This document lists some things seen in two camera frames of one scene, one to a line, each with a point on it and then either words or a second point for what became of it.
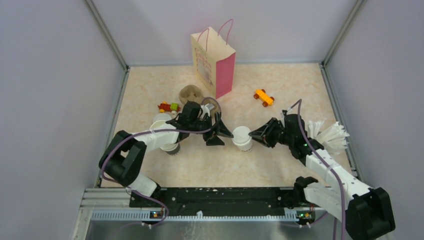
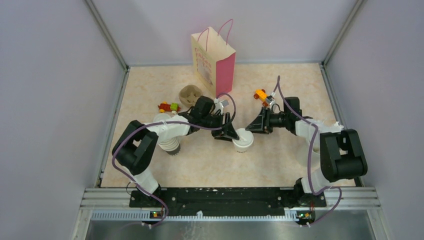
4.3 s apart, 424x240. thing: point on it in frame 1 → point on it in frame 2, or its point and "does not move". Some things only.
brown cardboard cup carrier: [191, 93] does not move
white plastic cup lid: [241, 135] does not move
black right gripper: [267, 129] → [259, 125]
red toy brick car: [174, 107] does not move
